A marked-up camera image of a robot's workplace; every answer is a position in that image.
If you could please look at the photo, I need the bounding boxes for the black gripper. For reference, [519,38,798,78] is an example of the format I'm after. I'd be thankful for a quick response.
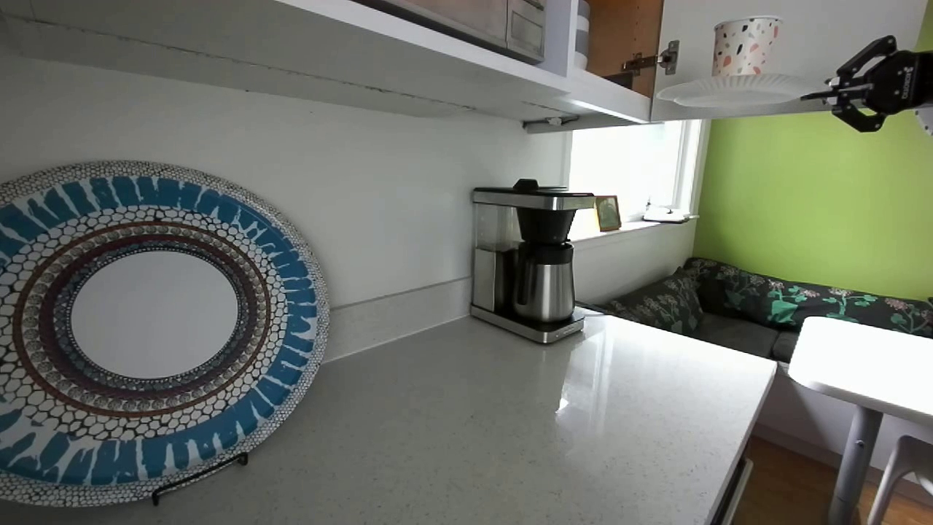
[824,31,933,138]

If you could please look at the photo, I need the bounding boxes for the dotted white paper cup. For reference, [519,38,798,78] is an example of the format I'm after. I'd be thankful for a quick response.
[707,11,783,82]

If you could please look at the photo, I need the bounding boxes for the white paper plate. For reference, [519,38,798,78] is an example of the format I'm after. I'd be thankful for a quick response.
[656,73,831,111]

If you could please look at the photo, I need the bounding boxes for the white open cabinet door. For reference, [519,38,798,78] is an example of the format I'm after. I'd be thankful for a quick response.
[647,0,933,125]

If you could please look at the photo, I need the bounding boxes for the metal cabinet hinge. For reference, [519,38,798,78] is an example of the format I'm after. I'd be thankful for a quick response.
[620,38,681,82]

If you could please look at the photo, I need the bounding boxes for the white upper cabinet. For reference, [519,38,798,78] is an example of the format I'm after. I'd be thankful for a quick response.
[0,0,653,133]

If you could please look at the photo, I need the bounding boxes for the dark floral sofa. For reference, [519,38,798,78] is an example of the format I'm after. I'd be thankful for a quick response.
[604,253,933,364]

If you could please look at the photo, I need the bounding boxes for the bright window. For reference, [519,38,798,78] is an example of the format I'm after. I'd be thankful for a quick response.
[566,116,707,243]

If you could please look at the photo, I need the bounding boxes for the white dining table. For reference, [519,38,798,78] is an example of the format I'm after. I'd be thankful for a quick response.
[783,316,933,525]

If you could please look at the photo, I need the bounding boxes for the dark patterned cushion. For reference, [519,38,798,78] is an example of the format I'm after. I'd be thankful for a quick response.
[608,273,707,339]

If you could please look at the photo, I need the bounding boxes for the steel drip coffee maker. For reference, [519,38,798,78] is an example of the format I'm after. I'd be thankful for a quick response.
[470,177,596,349]

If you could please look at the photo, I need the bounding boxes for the stainless steel coffee carafe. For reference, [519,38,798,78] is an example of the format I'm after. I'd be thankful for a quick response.
[510,243,579,326]

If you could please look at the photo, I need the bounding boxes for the grey metal chair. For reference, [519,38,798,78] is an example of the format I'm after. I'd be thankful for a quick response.
[863,431,933,525]

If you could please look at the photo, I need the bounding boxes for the silver microwave oven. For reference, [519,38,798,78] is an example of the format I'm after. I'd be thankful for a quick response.
[356,0,547,66]

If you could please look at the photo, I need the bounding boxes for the blue patterned decorative plate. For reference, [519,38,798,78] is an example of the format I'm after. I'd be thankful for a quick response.
[0,158,331,510]

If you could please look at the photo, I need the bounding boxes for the small picture frame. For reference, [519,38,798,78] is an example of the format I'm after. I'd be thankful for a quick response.
[591,192,627,237]

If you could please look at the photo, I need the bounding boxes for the black wire plate stand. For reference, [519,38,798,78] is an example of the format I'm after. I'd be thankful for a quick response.
[149,445,252,507]

